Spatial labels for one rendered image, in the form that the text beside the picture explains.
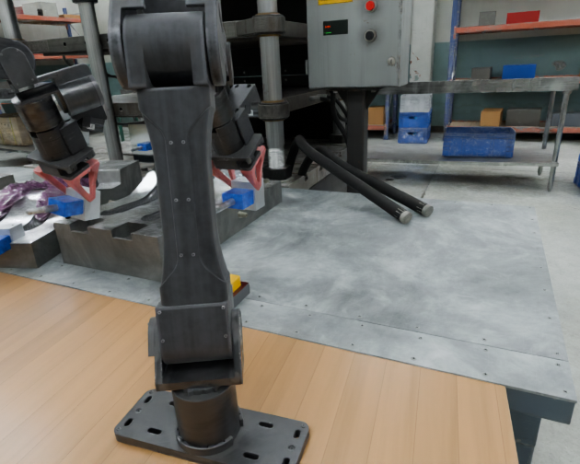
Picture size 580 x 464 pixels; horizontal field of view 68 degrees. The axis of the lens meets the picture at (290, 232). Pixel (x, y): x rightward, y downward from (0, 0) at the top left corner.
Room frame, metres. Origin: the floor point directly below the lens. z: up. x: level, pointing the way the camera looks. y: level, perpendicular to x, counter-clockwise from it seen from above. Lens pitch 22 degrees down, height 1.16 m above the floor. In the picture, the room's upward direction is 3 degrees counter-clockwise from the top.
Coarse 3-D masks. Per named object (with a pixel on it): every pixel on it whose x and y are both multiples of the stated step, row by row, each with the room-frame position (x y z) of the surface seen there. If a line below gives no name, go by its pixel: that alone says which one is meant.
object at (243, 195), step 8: (232, 184) 0.78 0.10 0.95; (240, 184) 0.77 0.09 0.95; (248, 184) 0.77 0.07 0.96; (224, 192) 0.75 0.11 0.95; (232, 192) 0.74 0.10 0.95; (240, 192) 0.74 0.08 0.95; (248, 192) 0.75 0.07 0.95; (256, 192) 0.77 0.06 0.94; (224, 200) 0.74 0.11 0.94; (232, 200) 0.73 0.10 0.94; (240, 200) 0.73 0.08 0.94; (248, 200) 0.74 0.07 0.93; (256, 200) 0.76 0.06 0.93; (216, 208) 0.68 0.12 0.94; (224, 208) 0.70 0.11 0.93; (232, 208) 0.74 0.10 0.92; (240, 208) 0.73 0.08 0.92; (248, 208) 0.77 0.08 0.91; (256, 208) 0.76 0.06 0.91
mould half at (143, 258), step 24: (144, 192) 0.99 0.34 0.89; (216, 192) 0.93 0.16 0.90; (264, 192) 1.06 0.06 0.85; (120, 216) 0.82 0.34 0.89; (216, 216) 0.86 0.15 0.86; (72, 240) 0.79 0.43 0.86; (96, 240) 0.76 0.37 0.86; (120, 240) 0.73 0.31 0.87; (144, 240) 0.71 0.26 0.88; (96, 264) 0.77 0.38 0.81; (120, 264) 0.74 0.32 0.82; (144, 264) 0.71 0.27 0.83
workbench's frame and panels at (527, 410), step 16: (512, 400) 0.40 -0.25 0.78; (528, 400) 0.39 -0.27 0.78; (544, 400) 0.38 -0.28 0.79; (560, 400) 0.38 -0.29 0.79; (512, 416) 0.43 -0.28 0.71; (528, 416) 0.43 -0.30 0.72; (544, 416) 0.38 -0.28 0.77; (560, 416) 0.37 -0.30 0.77; (528, 432) 0.43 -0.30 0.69; (528, 448) 0.42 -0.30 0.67
